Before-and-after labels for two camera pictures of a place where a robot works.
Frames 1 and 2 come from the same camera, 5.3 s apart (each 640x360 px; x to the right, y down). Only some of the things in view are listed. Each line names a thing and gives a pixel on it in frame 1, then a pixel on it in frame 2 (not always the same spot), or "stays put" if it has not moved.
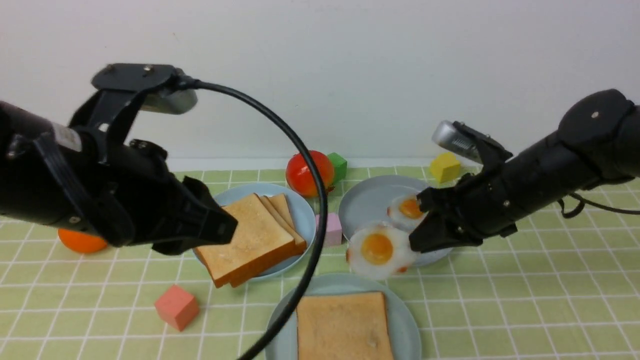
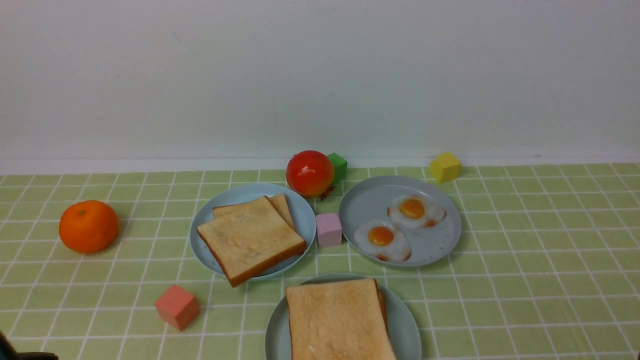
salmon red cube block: [177, 307] stays put
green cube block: [340, 167] stays put
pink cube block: [333, 233] stays put
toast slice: [260, 242] to [342, 320]
